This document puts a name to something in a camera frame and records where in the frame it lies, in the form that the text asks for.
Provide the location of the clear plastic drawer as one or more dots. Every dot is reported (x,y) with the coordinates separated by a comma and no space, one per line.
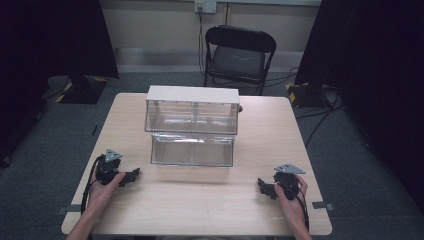
(192,151)

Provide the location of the clear drawer cabinet white top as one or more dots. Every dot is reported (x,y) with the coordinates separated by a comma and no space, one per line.
(192,110)

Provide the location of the small black floor object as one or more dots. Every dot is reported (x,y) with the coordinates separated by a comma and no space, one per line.
(94,130)

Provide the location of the grey tape strip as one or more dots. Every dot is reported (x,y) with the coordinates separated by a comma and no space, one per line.
(68,209)
(323,205)

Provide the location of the grey wall trunking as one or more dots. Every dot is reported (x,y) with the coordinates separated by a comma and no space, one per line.
(160,60)

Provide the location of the person's right hand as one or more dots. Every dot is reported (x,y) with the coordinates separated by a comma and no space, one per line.
(291,208)

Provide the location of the black stand base yellow tape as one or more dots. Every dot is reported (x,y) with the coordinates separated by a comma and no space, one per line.
(305,95)
(85,91)

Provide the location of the dark curtain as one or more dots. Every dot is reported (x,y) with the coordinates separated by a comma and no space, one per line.
(50,43)
(376,66)

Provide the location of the person's left hand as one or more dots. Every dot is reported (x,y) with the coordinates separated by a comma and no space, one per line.
(101,195)

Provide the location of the white wall socket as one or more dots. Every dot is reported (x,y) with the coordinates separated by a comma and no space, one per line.
(205,6)

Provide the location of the black folding chair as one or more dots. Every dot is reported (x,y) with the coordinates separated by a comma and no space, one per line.
(238,56)

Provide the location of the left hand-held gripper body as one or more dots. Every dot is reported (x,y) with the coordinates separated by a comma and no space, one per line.
(107,170)

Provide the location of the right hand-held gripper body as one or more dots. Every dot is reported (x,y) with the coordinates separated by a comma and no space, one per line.
(288,181)

